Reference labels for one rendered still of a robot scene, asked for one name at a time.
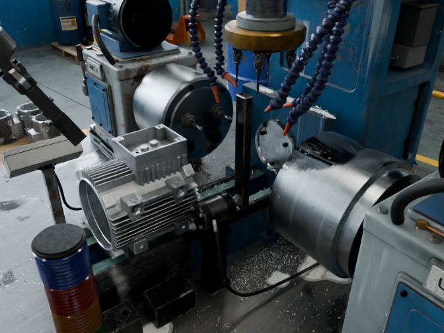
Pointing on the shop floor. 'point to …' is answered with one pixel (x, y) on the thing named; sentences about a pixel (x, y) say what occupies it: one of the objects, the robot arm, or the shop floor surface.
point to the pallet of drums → (70, 28)
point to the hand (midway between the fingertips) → (65, 125)
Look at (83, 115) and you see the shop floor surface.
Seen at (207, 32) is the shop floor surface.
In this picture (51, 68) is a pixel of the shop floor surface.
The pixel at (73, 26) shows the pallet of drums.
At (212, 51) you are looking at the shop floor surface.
